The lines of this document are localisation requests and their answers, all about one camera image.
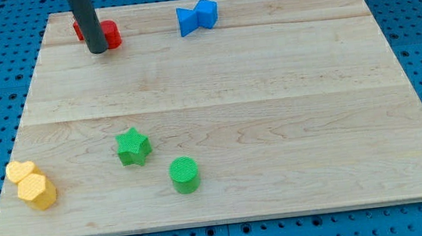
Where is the green cylinder block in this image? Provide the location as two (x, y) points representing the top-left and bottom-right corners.
(169, 156), (200, 194)

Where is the yellow hexagon block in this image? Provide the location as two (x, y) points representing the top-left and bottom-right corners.
(17, 173), (57, 210)

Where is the yellow heart block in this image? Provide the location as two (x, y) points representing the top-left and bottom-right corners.
(5, 160), (43, 184)

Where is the blue triangle block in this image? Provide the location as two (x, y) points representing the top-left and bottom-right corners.
(175, 7), (199, 37)

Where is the green star block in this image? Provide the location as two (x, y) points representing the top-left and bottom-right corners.
(115, 127), (152, 166)

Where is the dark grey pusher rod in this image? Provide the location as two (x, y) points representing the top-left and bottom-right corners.
(67, 0), (109, 54)

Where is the blue cube block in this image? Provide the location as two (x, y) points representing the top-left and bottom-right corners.
(194, 0), (218, 29)

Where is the red cylinder block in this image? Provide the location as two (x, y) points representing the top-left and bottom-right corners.
(101, 20), (122, 49)

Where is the red block behind rod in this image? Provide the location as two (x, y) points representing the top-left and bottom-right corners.
(73, 20), (85, 41)

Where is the light wooden board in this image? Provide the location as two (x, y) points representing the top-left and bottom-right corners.
(0, 0), (422, 236)

